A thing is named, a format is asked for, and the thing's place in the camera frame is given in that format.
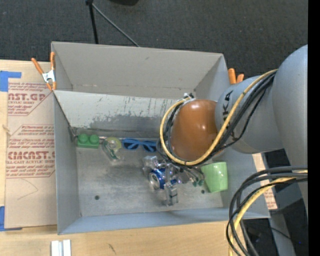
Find brown cardboard board red print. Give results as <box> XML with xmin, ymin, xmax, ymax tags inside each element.
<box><xmin>0</xmin><ymin>59</ymin><xmax>279</xmax><ymax>230</ymax></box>

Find blue drink can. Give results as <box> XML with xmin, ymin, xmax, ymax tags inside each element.
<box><xmin>147</xmin><ymin>167</ymin><xmax>170</xmax><ymax>190</ymax></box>

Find grey metal bin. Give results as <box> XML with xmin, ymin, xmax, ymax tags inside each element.
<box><xmin>50</xmin><ymin>41</ymin><xmax>271</xmax><ymax>236</ymax></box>

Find clear tape dispenser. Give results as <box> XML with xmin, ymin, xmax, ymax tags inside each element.
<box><xmin>101</xmin><ymin>136</ymin><xmax>123</xmax><ymax>162</ymax></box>

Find green cup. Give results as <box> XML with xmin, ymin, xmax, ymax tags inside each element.
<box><xmin>200</xmin><ymin>161</ymin><xmax>229</xmax><ymax>194</ymax></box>

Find green toy brick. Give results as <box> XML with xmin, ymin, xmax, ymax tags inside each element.
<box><xmin>76</xmin><ymin>133</ymin><xmax>100</xmax><ymax>149</ymax></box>

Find blue sunglasses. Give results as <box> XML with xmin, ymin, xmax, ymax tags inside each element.
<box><xmin>121</xmin><ymin>138</ymin><xmax>158</xmax><ymax>153</ymax></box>

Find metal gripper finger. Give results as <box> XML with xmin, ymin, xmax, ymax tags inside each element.
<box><xmin>163</xmin><ymin>183</ymin><xmax>179</xmax><ymax>207</ymax></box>
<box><xmin>142</xmin><ymin>155</ymin><xmax>160</xmax><ymax>174</ymax></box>

